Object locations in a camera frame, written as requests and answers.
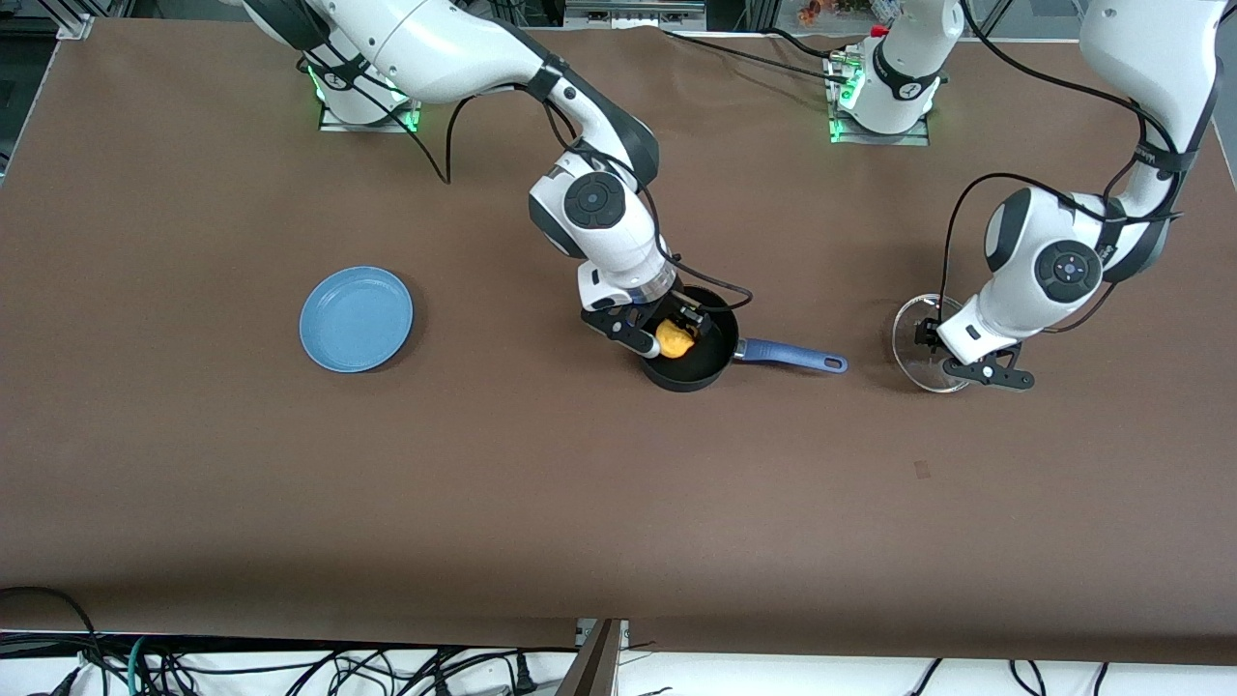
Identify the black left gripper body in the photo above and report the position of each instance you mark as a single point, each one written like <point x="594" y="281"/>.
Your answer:
<point x="926" y="333"/>

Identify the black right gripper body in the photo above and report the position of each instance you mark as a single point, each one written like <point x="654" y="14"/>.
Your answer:
<point x="671" y="307"/>

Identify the yellow potato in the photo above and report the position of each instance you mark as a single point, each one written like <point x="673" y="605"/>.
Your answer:
<point x="674" y="342"/>

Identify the glass lid blue knob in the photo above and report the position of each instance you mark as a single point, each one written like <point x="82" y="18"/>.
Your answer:
<point x="908" y="358"/>

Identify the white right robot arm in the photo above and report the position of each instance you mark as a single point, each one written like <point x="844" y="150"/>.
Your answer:
<point x="599" y="203"/>

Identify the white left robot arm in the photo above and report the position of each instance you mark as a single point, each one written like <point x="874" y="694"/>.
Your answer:
<point x="1063" y="266"/>

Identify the brown table cover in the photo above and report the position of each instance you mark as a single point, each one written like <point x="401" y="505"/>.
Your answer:
<point x="580" y="483"/>

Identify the grey metal equipment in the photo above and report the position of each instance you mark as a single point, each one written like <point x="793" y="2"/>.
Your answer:
<point x="628" y="14"/>

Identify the orange background object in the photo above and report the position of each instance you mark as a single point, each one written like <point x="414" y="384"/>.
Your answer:
<point x="812" y="10"/>

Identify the blue round plate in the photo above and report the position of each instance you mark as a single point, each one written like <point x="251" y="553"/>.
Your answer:
<point x="356" y="319"/>

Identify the black power plug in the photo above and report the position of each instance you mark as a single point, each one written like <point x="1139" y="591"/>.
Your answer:
<point x="525" y="677"/>

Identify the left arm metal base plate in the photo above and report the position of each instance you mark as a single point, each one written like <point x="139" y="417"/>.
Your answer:
<point x="879" y="140"/>

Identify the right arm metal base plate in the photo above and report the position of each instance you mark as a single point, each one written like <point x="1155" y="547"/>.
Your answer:
<point x="367" y="127"/>

